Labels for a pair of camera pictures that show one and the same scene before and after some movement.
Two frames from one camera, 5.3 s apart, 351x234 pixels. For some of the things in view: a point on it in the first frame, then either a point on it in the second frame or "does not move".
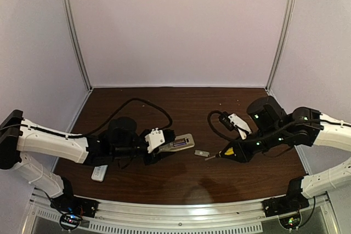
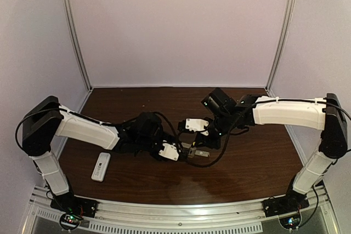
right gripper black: x=245 y=150 to x=199 y=141
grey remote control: x=182 y=142 to x=191 y=153
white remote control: x=98 y=172 does not move
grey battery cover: x=202 y=153 does not move
